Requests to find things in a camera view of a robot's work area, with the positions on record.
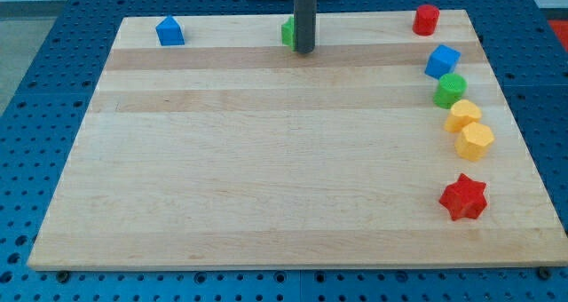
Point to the light wooden board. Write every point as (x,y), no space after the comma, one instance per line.
(233,152)

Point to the green block behind rod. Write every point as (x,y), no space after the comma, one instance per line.
(287,33)

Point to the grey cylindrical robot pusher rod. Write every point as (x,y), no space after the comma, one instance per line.
(305,25)

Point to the blue triangular prism block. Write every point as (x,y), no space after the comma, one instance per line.
(169,32)

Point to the green cylinder block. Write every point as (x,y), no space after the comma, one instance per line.
(451,87)

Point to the blue cube block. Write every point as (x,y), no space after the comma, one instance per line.
(443,60)

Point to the yellow heart block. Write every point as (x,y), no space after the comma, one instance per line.
(462,113)

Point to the red cylinder block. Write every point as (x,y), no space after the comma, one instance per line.
(426,20)

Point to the red star block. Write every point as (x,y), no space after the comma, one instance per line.
(465,198)

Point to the yellow hexagon block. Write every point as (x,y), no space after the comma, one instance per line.
(474,141)

